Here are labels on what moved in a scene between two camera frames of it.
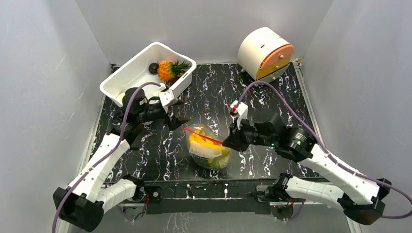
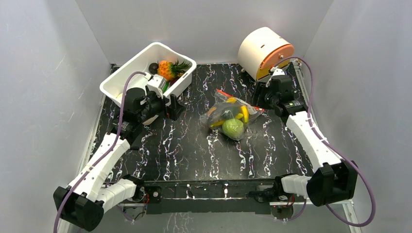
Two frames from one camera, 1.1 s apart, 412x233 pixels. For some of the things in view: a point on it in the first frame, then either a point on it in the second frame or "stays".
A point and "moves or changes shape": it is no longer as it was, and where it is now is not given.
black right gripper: [238, 137] to [268, 97]
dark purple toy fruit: [153, 68] stays
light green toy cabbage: [221, 161] moves or changes shape
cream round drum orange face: [265, 55] stays
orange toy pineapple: [167, 71] stays
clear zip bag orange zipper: [205, 147] to [230, 116]
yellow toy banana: [197, 138] moves or changes shape
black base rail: [210, 197] stays
